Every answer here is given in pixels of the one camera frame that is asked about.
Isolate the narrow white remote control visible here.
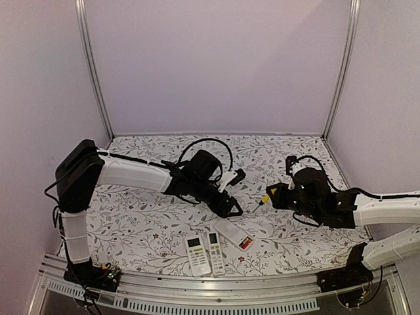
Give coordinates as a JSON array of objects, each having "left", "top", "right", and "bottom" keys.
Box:
[{"left": 207, "top": 232, "right": 226, "bottom": 277}]

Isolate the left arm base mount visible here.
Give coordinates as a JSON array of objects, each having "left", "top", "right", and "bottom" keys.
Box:
[{"left": 64, "top": 261, "right": 121, "bottom": 292}]

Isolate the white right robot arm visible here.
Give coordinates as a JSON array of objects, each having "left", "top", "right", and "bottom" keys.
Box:
[{"left": 266, "top": 167, "right": 419, "bottom": 286}]

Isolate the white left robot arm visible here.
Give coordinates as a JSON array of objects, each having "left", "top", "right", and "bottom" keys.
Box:
[{"left": 44, "top": 139, "right": 245, "bottom": 285}]

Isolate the floral patterned table mat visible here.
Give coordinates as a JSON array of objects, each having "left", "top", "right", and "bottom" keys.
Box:
[{"left": 87, "top": 135, "right": 369, "bottom": 276}]

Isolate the red battery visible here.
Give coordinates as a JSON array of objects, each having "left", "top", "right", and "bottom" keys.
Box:
[{"left": 240, "top": 238, "right": 252, "bottom": 249}]

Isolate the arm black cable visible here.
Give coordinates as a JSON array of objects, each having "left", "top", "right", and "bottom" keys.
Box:
[
  {"left": 177, "top": 137, "right": 234, "bottom": 171},
  {"left": 295, "top": 155, "right": 348, "bottom": 194}
]

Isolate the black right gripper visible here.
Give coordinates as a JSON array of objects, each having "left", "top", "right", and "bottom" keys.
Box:
[{"left": 267, "top": 182, "right": 322, "bottom": 222}]

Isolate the left aluminium corner post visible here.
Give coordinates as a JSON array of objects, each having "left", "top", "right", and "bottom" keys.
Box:
[{"left": 74, "top": 0, "right": 115, "bottom": 140}]

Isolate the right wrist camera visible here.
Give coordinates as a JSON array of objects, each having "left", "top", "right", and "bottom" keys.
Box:
[{"left": 285, "top": 156, "right": 307, "bottom": 190}]

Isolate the yellow handled screwdriver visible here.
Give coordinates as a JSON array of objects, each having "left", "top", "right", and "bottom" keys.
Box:
[{"left": 252, "top": 194, "right": 270, "bottom": 213}]

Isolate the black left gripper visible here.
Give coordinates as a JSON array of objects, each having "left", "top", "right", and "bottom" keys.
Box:
[{"left": 190, "top": 177, "right": 243, "bottom": 219}]

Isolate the aluminium front rail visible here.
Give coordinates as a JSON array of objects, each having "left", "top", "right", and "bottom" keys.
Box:
[{"left": 28, "top": 254, "right": 411, "bottom": 314}]

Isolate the right aluminium corner post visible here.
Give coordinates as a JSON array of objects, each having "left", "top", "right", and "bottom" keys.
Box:
[{"left": 322, "top": 0, "right": 361, "bottom": 142}]

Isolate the aluminium corner post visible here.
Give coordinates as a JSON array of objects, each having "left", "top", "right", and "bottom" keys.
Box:
[
  {"left": 74, "top": 0, "right": 115, "bottom": 140},
  {"left": 322, "top": 0, "right": 361, "bottom": 142}
]

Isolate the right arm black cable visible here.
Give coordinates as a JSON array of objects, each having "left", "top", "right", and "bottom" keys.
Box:
[{"left": 295, "top": 155, "right": 348, "bottom": 194}]

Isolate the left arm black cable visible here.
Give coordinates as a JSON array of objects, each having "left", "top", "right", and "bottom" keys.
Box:
[{"left": 177, "top": 137, "right": 234, "bottom": 171}]

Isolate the white remote with green buttons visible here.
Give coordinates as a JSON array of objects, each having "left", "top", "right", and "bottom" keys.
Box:
[{"left": 184, "top": 236, "right": 211, "bottom": 278}]

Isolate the white remote with back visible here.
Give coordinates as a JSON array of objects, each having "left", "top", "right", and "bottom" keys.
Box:
[{"left": 213, "top": 219, "right": 255, "bottom": 251}]

